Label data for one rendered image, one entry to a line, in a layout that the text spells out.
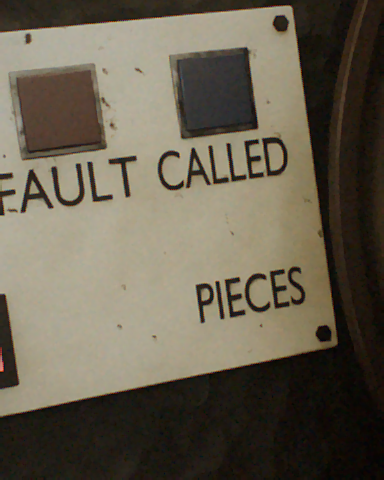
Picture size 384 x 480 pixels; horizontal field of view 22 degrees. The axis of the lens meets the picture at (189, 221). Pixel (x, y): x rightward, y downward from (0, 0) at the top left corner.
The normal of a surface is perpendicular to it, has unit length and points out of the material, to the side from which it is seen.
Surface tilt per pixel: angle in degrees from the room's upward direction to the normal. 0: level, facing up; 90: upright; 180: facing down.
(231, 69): 90
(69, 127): 90
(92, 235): 90
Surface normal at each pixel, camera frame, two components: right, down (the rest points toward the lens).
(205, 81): 0.31, 0.00
